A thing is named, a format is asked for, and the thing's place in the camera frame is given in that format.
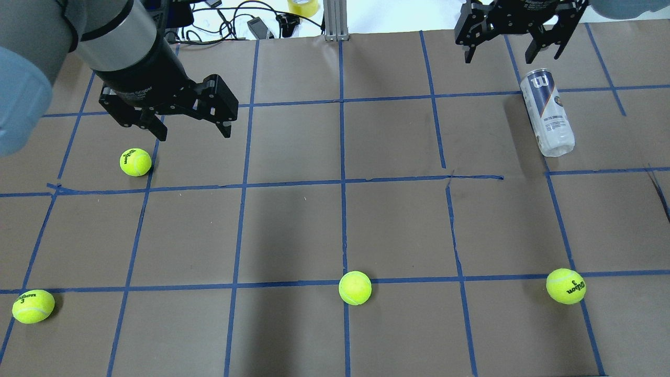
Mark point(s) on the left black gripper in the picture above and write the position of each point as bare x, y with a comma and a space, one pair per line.
140, 69

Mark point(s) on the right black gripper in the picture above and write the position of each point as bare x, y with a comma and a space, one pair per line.
525, 11

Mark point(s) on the clear tennis ball can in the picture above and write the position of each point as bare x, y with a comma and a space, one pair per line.
547, 115

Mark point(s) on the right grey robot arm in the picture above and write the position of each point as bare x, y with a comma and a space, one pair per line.
618, 10

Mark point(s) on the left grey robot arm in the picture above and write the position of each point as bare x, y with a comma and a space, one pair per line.
124, 43

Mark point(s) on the tennis ball upper left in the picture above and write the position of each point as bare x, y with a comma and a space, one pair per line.
135, 162

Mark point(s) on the tennis ball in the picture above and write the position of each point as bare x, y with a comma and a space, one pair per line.
355, 288
33, 306
135, 162
565, 286

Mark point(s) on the tennis ball lower left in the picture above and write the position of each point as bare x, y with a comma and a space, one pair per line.
33, 306

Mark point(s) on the tennis ball bottom centre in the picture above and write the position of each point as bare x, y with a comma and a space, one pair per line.
355, 288

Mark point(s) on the tennis ball lower right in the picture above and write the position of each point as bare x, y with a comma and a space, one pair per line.
565, 286

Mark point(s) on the black power adapter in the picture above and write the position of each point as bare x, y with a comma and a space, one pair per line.
259, 29

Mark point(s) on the yellow tape roll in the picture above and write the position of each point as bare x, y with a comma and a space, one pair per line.
304, 8

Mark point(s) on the aluminium frame post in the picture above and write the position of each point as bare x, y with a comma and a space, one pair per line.
335, 20

